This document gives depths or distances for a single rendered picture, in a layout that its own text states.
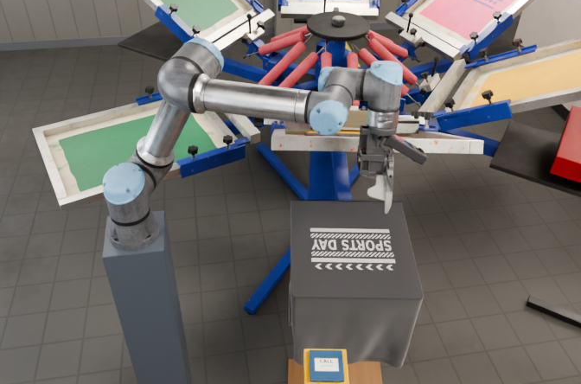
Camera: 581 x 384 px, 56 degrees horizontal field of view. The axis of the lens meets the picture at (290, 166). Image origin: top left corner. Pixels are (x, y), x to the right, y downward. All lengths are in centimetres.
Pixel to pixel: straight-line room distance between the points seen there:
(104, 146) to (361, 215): 119
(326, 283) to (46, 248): 208
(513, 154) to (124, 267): 176
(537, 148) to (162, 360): 187
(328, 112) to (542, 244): 271
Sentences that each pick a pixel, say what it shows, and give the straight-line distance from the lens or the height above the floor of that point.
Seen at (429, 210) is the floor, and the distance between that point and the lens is 368.
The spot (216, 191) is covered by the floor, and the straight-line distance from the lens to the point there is 369.
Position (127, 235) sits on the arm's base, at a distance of 168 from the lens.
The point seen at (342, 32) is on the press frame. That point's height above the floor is 132.
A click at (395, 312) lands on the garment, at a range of 197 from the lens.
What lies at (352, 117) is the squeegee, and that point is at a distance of 209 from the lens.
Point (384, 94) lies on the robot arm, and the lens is 128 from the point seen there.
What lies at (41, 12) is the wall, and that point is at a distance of 571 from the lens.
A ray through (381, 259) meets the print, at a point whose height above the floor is 95.
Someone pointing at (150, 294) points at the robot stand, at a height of 101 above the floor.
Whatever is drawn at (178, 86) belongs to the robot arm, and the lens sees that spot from 130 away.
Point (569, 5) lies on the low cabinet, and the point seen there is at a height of 81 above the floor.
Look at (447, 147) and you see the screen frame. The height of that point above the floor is 154.
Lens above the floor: 242
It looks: 38 degrees down
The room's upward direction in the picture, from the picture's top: 2 degrees clockwise
